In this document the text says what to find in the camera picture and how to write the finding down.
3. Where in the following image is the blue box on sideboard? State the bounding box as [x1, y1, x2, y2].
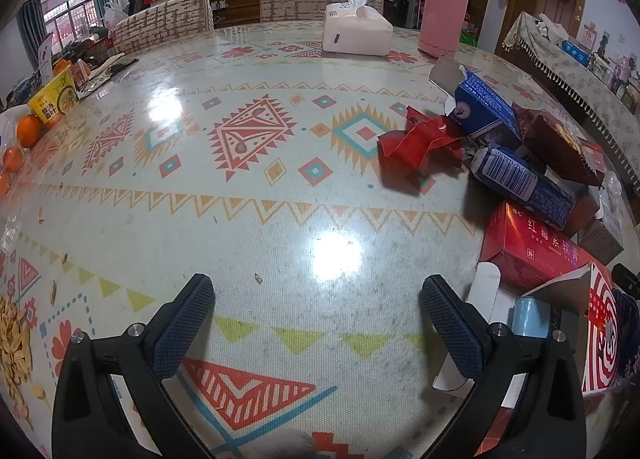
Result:
[562, 40, 593, 64]

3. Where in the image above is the pile of seed shells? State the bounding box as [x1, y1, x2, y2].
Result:
[0, 296, 33, 432]

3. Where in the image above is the pink insulated bottle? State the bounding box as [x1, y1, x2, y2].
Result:
[418, 0, 472, 58]

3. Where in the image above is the light blue paper cup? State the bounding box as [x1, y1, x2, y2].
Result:
[511, 296, 551, 339]

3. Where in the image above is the silver foil packet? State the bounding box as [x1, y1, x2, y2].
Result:
[75, 53, 141, 97]

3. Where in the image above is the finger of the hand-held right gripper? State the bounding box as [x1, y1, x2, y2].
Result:
[612, 263, 640, 296]

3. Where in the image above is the brown snack bag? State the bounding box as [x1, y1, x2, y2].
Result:
[512, 104, 607, 188]

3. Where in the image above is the blue milk carton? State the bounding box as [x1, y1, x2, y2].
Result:
[470, 144, 576, 232]

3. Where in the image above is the clear plastic bag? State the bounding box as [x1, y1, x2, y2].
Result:
[597, 171, 631, 235]

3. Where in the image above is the yellow instant noodle cup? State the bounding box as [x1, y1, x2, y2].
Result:
[26, 70, 81, 128]

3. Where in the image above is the red crumpled wrapper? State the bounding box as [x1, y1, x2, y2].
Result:
[376, 106, 468, 174]

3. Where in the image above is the red medicine box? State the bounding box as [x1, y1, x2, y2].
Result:
[479, 201, 593, 292]

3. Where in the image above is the blue open carton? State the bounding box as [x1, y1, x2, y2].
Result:
[430, 56, 523, 147]

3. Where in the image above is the white flat cardboard carton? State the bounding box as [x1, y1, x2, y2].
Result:
[432, 261, 521, 392]

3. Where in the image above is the patterned tablecloth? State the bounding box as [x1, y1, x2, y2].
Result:
[0, 21, 640, 459]

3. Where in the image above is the red white swirl box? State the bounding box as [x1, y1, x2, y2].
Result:
[520, 261, 640, 397]

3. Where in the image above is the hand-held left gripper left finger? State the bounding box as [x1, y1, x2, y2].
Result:
[51, 273, 216, 459]

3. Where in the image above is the dark red box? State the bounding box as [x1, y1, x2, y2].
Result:
[565, 189, 601, 237]

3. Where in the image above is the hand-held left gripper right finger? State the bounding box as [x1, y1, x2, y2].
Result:
[421, 275, 586, 459]

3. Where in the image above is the white plastic bag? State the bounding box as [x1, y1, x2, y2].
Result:
[103, 0, 128, 30]

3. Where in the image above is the small brown box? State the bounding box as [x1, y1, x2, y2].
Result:
[577, 219, 625, 267]

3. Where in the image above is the white tissue box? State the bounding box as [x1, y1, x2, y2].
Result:
[321, 0, 394, 57]

